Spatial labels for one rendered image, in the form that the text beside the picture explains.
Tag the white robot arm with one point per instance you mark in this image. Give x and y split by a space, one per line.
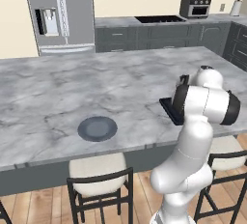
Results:
193 157

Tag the dark grey round plate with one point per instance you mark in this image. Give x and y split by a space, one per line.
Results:
97 128

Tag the black stool with cream seat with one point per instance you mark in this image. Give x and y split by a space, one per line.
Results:
225 157
96 173

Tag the dark grey base cupboards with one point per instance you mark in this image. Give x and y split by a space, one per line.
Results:
167 36

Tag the black hob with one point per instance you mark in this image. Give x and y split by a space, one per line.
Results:
159 19

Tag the grey fridge with dispenser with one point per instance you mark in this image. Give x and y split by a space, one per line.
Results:
61 12

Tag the grey toaster oven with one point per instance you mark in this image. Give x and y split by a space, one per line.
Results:
195 6

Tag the white paper towel roll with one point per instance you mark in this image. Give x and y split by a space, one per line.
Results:
236 7

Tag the grey wall socket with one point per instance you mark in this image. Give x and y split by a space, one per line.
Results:
222 7

